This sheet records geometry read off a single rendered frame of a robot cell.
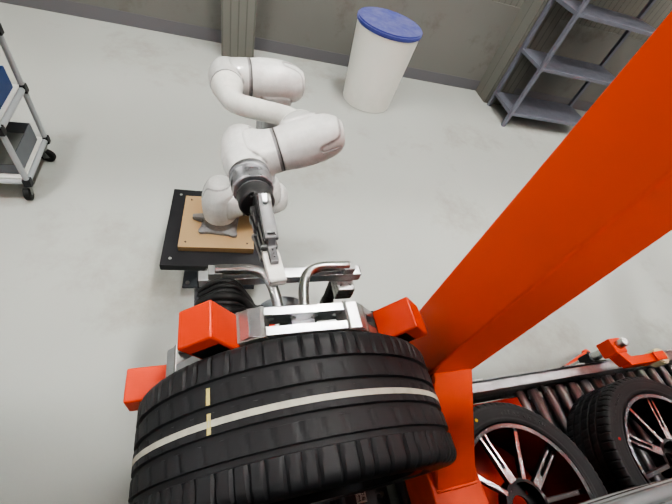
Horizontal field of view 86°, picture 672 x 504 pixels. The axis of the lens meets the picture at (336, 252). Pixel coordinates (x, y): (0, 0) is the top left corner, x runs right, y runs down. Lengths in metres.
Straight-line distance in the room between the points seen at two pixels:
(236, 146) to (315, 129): 0.18
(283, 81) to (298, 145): 0.55
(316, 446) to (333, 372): 0.11
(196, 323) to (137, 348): 1.29
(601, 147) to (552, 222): 0.13
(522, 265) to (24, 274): 2.16
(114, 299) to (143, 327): 0.22
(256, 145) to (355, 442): 0.61
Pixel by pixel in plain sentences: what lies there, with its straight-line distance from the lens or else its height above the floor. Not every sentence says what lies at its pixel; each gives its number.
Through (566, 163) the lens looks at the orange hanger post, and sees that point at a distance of 0.71.
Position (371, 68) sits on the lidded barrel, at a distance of 3.56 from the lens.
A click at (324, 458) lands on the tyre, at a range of 0.60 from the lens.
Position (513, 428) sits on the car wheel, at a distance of 1.64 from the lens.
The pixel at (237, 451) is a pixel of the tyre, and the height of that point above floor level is 1.15.
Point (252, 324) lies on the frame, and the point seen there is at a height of 1.12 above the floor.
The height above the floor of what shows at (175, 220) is 0.30.
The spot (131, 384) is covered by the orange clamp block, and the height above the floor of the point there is 0.89.
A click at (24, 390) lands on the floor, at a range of 2.02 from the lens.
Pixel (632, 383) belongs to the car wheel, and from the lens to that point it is 2.14.
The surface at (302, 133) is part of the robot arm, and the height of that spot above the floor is 1.29.
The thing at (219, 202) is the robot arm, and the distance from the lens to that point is 1.71.
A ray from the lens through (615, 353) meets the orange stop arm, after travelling 2.18.
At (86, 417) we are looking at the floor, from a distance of 1.90.
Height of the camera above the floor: 1.76
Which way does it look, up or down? 49 degrees down
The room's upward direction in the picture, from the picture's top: 21 degrees clockwise
